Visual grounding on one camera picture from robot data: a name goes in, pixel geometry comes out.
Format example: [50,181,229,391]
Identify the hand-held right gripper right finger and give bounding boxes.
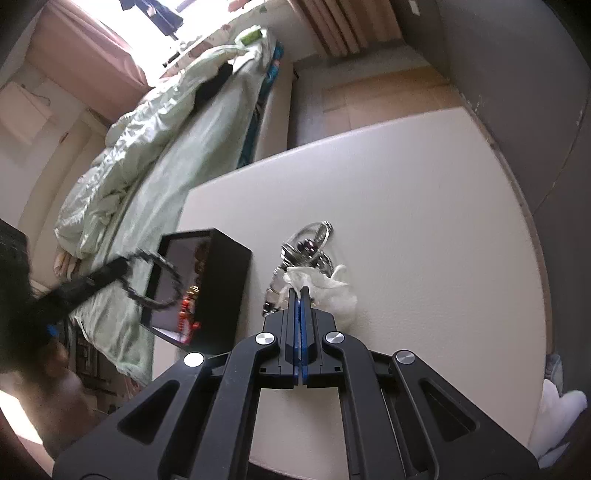
[301,286,542,480]

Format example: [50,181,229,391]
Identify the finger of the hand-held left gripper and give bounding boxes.
[45,252,140,321]

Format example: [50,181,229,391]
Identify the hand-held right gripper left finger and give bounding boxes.
[52,286,302,480]

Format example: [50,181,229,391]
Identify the silver chain bracelet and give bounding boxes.
[262,272,289,318]

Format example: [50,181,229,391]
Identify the black bead bracelet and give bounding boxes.
[121,248,184,311]

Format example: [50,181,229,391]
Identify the black jewelry box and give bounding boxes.
[140,227,253,350]

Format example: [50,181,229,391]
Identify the red bead bracelet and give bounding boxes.
[177,285,202,344]

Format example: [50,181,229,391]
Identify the silver bangle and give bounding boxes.
[283,222,333,266]

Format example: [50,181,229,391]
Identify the mixed jewelry pile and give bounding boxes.
[177,237,211,344]

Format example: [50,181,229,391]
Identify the person's left forearm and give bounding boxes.
[25,339,100,460]

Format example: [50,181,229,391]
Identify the pink printed pillow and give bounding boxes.
[53,251,84,278]

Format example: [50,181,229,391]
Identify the bed with green sheet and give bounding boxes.
[69,55,273,384]

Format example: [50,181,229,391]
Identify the pale green duvet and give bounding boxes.
[54,44,259,259]

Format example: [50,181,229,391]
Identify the white bedside table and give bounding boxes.
[150,105,557,469]

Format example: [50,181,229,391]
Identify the white hanging garment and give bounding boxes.
[0,76,58,146]

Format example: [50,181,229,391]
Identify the pink curtain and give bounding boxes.
[294,0,403,58]
[46,0,151,127]

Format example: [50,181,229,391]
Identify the black cloth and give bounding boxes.
[196,61,235,103]

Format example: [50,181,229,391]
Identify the white fluffy slipper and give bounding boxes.
[526,354,589,467]

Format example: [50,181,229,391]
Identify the row of hanging dark clothes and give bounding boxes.
[119,0,184,34]

